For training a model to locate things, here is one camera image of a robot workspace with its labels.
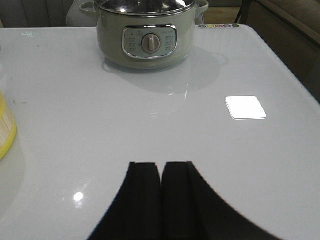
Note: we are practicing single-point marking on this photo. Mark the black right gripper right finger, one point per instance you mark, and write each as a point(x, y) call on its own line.
point(192, 210)

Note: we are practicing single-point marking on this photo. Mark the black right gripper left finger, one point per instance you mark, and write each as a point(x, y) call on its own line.
point(135, 213)

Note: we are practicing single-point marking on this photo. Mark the grey-green electric cooking pot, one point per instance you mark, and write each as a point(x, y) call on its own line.
point(145, 41)

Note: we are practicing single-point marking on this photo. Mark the grey chair right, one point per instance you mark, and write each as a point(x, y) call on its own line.
point(75, 18)

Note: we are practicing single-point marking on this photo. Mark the grey chair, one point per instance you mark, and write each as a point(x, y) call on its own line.
point(34, 13)
point(75, 18)

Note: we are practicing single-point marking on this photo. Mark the glass pot lid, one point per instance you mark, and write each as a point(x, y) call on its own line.
point(145, 7)

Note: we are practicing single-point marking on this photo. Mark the grey chair left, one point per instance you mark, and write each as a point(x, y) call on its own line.
point(34, 13)

